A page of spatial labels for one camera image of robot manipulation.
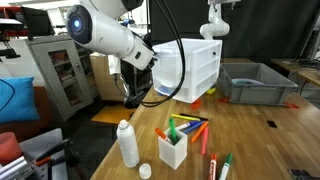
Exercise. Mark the white topmost drawer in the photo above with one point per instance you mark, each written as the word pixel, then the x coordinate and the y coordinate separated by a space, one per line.
pixel 169 57

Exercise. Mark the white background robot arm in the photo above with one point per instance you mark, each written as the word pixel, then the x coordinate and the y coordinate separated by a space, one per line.
pixel 216 26

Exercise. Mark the white main robot arm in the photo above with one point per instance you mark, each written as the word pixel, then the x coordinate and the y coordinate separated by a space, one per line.
pixel 93 24

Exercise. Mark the white bottom drawer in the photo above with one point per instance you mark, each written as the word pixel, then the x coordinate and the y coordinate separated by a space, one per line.
pixel 186 93

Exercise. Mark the white middle drawer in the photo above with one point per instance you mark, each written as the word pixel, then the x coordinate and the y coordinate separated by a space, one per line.
pixel 170 76

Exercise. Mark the white plastic drawer unit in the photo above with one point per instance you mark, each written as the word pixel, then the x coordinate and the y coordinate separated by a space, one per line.
pixel 205 61

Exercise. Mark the yellow marker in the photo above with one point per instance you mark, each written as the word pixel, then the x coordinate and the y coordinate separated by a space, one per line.
pixel 185 117

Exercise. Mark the green marker in holder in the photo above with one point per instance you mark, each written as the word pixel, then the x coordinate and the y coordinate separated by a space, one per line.
pixel 173 131

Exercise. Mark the black marker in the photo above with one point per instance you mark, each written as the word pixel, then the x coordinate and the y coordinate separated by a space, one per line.
pixel 193 116

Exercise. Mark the orange marker in holder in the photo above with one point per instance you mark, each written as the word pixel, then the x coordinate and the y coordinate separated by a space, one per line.
pixel 163 135

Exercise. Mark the white blue marker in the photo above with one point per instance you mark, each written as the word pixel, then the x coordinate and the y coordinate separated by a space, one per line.
pixel 186 125

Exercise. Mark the orange marker on table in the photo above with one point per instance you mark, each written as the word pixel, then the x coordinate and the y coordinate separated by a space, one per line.
pixel 200 130

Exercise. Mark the pink marker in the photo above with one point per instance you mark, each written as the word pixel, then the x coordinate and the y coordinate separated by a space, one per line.
pixel 204 141

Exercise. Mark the white square pen holder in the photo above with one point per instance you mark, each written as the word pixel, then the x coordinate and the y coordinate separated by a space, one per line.
pixel 173 155

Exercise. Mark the white spray bottle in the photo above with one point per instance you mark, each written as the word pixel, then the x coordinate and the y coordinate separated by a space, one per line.
pixel 128 145

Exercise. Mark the clear bottle cap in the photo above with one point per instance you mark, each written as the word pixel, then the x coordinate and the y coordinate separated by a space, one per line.
pixel 145 171

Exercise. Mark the red expo marker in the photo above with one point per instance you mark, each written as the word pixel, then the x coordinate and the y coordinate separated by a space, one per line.
pixel 212 167

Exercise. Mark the grey plastic crate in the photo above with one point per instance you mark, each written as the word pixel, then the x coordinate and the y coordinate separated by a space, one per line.
pixel 254 83

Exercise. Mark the grey metal cabinet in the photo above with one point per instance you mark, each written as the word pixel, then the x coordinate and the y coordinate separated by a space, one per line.
pixel 67 72

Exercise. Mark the green expo marker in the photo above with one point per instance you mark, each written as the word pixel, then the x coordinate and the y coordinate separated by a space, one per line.
pixel 225 168

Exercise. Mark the small black tape patch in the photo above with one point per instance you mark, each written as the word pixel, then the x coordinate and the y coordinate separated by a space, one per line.
pixel 272 124

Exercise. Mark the blue cushion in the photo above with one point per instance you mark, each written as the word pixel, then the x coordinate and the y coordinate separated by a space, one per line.
pixel 17 101

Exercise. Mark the red cup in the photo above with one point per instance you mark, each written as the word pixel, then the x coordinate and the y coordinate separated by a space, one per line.
pixel 9 148

